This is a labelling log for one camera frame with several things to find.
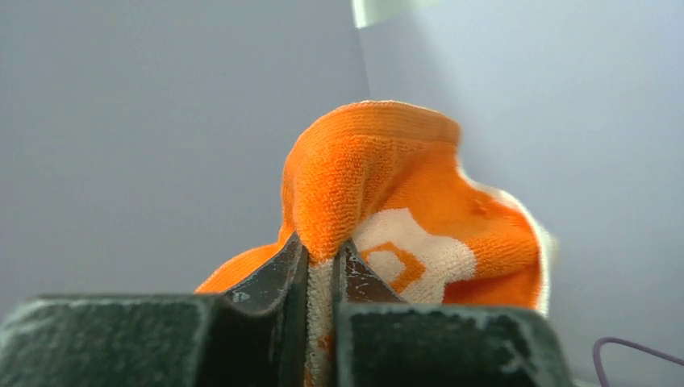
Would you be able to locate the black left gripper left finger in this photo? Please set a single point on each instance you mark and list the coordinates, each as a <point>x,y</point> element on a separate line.
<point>253,334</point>

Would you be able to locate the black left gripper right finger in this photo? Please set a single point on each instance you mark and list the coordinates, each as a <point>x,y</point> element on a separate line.
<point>382,340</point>

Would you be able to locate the orange and cream towel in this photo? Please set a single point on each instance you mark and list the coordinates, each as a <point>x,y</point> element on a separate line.
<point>386,176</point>

